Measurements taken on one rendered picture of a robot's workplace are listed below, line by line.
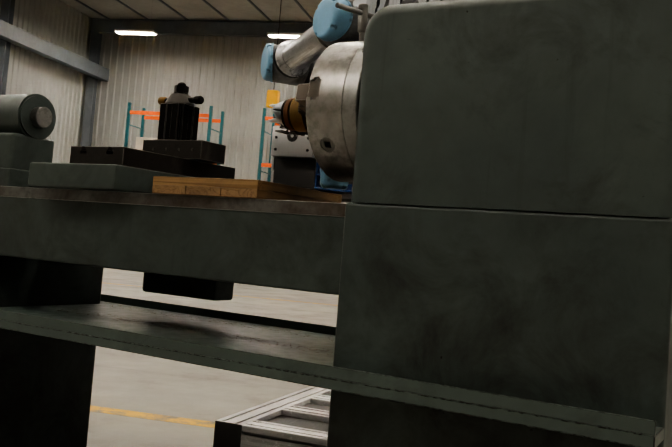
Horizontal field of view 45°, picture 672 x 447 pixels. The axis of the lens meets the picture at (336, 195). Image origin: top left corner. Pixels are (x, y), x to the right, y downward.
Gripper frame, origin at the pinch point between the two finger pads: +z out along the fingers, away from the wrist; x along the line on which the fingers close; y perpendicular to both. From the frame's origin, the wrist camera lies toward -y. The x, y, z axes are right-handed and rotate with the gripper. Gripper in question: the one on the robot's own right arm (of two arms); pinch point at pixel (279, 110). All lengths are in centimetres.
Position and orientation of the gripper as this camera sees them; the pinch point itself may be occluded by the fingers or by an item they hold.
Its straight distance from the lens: 192.9
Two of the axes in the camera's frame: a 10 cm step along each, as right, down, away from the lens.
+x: 0.8, -10.0, 0.6
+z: -5.2, -0.9, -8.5
